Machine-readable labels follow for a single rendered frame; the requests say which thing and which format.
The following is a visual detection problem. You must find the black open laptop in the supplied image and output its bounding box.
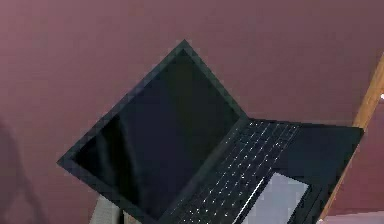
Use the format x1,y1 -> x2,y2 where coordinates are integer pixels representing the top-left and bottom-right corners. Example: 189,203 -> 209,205
56,38 -> 365,224

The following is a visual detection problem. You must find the white table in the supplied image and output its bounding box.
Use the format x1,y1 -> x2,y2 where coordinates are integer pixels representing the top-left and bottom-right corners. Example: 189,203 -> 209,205
88,195 -> 145,224

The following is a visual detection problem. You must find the light wooden door frame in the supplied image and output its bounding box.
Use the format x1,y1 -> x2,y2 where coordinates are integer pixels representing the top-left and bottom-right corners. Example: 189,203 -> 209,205
317,53 -> 384,222

